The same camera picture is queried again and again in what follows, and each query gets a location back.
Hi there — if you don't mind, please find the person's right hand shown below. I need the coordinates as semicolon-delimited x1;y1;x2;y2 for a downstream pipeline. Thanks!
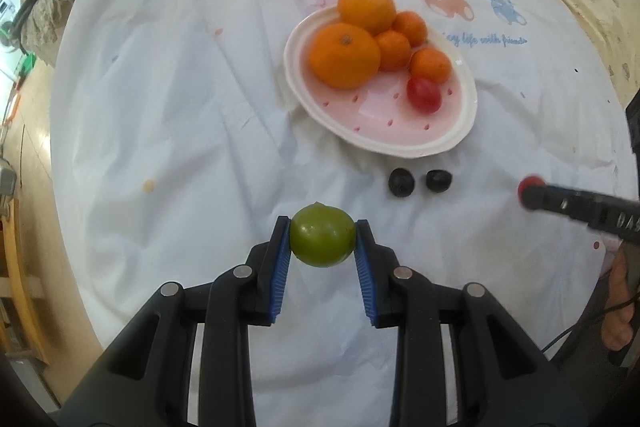
601;251;640;352

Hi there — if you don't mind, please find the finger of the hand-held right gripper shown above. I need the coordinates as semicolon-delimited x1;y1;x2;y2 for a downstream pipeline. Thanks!
520;184;598;228

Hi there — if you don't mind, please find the grey metal box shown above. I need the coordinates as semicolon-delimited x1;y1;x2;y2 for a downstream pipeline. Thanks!
0;157;18;202

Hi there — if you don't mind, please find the dark purple grape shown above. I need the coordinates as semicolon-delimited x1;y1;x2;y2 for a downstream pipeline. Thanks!
425;169;454;194
388;167;416;198

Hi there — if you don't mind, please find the green cherry tomato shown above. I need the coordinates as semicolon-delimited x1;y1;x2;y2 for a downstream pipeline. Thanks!
289;202;358;268

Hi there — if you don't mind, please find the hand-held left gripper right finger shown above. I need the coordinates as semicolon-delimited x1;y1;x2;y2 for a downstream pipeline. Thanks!
353;220;592;427

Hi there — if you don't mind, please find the yellow wooden furniture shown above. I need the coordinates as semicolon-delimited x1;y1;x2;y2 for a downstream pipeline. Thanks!
0;197;66;408

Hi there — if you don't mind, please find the black cable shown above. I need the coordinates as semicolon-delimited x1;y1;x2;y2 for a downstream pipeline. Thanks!
539;299;628;360

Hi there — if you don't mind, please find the small tangerine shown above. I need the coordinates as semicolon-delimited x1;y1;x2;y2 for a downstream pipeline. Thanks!
375;30;413;73
392;10;429;48
409;47;453;84

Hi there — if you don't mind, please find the white cartoon print bedsheet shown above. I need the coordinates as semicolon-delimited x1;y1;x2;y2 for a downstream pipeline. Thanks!
49;0;640;427

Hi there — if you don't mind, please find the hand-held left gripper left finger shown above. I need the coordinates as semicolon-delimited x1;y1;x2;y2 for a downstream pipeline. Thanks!
56;215;294;427

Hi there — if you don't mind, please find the pink strawberry print bowl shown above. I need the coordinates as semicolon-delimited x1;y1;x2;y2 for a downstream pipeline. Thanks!
283;4;479;156

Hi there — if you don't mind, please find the red cherry tomato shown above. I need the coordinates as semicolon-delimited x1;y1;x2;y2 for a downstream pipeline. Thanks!
405;76;443;114
517;175;546;198

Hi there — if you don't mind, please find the beige lace cloth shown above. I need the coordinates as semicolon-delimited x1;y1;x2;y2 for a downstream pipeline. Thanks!
17;0;68;68

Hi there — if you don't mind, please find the large orange with green stem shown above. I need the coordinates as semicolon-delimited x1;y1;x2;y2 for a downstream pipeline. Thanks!
308;22;382;90

